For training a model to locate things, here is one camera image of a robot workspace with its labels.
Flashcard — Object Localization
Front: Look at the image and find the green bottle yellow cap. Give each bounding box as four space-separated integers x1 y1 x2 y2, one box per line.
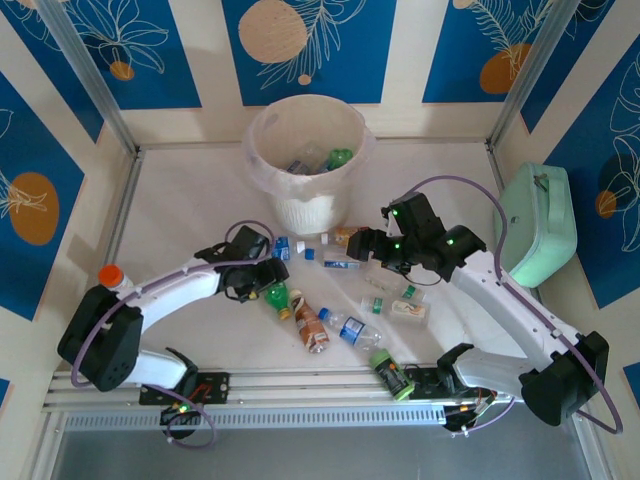
263 282 295 321

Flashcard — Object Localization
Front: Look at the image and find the clear bottle blue white label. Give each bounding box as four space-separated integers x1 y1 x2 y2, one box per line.
304 248 362 272

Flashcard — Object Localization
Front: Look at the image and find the red yellow label bottle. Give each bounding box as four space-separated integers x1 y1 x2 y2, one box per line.
319 226 372 249

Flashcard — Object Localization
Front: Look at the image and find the clear bottle green cap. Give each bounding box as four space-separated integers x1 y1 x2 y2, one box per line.
366 269 419 300

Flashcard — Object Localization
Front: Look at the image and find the clear bottle green label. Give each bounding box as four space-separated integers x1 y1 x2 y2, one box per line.
360 295 396 317

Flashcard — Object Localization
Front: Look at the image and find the brown label coffee bottle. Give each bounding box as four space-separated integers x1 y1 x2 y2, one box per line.
289 287 332 355

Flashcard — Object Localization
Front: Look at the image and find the clear bottle blue cloud label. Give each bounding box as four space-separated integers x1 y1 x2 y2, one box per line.
318 306 386 351

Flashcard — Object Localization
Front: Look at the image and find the crushed green plastic bottle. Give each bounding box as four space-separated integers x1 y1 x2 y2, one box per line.
327 147 354 174

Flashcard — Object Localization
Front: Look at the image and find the crushed clear bottle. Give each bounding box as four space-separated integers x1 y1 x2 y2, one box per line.
299 143 331 174

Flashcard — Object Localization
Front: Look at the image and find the white plastic waste bin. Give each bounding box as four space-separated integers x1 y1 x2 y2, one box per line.
248 93 369 236

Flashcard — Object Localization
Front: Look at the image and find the clear plastic bin liner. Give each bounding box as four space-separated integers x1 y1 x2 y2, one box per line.
241 104 379 201

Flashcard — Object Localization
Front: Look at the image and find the mint green medicine bag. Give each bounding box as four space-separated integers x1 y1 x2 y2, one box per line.
492 161 579 289

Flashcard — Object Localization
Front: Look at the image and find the green black can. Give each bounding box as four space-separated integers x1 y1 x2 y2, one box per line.
368 348 416 403

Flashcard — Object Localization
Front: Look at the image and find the black left base connector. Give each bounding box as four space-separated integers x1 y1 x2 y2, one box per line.
158 402 205 442

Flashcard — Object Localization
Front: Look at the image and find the black base connector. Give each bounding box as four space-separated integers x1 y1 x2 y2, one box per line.
158 402 205 442
442 397 496 439

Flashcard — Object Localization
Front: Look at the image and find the grey metal panel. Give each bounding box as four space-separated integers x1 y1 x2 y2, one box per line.
29 399 614 480

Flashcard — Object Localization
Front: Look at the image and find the black right base connector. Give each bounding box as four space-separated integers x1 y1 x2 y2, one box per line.
442 397 496 439

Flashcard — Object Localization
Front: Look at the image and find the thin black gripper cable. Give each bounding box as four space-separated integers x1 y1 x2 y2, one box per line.
398 263 442 288

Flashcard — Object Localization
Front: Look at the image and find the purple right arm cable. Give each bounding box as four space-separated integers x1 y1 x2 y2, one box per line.
409 174 624 436

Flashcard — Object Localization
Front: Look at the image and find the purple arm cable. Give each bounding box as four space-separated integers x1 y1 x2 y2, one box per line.
409 174 624 436
72 219 276 448

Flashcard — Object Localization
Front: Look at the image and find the aluminium table edge rail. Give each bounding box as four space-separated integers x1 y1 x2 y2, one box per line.
487 144 509 194
72 149 147 374

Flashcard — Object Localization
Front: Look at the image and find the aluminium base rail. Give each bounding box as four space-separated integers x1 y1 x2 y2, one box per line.
42 358 592 415

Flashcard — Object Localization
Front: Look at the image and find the slotted grey cable duct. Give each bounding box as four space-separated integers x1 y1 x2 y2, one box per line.
60 405 447 432

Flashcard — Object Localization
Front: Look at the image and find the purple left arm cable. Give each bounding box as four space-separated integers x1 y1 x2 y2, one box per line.
72 219 276 448

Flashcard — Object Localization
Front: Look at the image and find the aluminium frame post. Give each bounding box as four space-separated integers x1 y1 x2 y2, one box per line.
487 0 579 151
35 0 140 156

